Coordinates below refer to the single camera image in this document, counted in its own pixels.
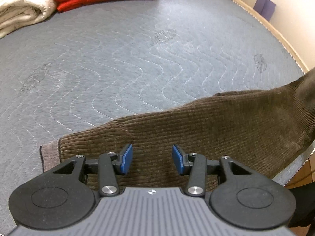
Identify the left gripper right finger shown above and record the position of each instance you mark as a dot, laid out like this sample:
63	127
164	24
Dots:
236	193

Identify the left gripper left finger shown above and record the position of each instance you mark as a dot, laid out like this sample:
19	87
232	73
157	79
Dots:
69	192

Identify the brown corduroy pants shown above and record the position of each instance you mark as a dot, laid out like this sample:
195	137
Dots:
264	130

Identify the grey quilted mattress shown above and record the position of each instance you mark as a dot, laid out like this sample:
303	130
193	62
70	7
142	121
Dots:
85	67

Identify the cream folded blanket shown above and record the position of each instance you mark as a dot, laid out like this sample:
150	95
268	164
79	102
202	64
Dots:
16	14

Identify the wooden bed frame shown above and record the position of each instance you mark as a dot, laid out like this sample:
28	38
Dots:
301	171

